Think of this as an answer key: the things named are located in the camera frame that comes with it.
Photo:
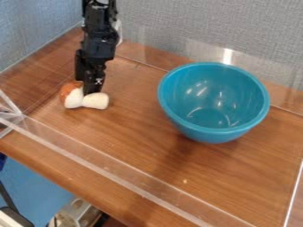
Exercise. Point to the clear acrylic back barrier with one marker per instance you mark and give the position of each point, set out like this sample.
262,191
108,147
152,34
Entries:
165,51

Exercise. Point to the blue plastic bowl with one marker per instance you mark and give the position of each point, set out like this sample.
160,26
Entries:
213,102

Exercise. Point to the white brown-capped toy mushroom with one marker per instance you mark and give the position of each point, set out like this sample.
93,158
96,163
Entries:
73,98

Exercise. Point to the clear acrylic front barrier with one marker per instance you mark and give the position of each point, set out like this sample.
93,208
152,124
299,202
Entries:
60,154

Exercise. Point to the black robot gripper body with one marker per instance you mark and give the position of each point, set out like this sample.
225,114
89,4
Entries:
100,35

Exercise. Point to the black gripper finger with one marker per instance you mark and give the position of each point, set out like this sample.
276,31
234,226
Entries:
78,66
92,81

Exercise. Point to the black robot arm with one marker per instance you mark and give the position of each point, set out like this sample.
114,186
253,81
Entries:
97,46

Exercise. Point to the clear acrylic barrier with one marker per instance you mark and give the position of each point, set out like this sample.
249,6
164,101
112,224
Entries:
165,51
60,154

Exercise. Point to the clear acrylic left bracket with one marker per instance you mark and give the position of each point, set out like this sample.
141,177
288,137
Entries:
10,114

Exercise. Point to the white device under table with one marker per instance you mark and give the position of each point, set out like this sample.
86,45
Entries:
76,214

